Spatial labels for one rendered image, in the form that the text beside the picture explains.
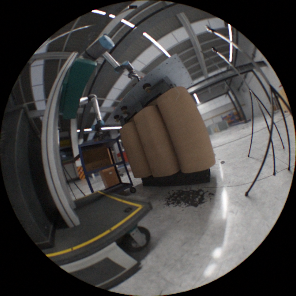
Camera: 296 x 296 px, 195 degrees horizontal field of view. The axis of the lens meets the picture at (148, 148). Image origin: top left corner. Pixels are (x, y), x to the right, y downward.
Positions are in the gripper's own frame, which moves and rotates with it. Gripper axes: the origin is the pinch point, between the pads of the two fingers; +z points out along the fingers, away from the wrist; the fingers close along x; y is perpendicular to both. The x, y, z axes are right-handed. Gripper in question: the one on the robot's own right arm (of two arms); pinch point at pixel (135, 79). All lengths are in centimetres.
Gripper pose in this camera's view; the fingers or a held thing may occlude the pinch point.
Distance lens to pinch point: 129.0
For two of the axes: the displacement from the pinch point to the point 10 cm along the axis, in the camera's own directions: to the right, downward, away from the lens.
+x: 6.8, -1.9, 7.1
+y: 6.6, -2.7, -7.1
